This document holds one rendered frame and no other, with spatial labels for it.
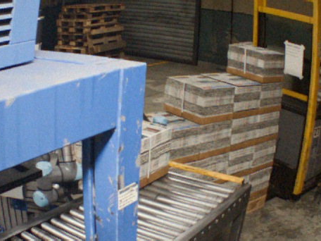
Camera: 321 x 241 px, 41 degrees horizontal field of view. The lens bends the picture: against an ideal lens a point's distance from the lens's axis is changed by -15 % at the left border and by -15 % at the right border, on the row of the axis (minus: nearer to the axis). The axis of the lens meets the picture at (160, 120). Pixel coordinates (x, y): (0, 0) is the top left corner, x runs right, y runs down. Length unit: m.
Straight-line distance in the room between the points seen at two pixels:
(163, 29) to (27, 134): 10.06
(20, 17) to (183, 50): 9.70
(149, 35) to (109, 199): 10.03
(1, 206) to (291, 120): 2.63
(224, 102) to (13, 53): 2.49
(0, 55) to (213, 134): 2.52
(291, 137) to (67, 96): 3.59
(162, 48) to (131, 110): 9.88
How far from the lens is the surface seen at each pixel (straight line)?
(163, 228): 1.86
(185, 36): 10.40
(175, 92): 3.24
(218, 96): 3.14
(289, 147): 4.22
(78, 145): 2.16
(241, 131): 3.40
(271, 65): 3.54
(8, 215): 2.78
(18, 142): 0.63
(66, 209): 1.94
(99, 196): 0.88
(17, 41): 0.82
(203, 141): 3.15
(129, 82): 0.81
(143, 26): 10.91
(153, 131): 2.22
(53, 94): 0.66
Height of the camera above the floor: 1.69
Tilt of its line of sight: 16 degrees down
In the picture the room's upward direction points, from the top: 4 degrees clockwise
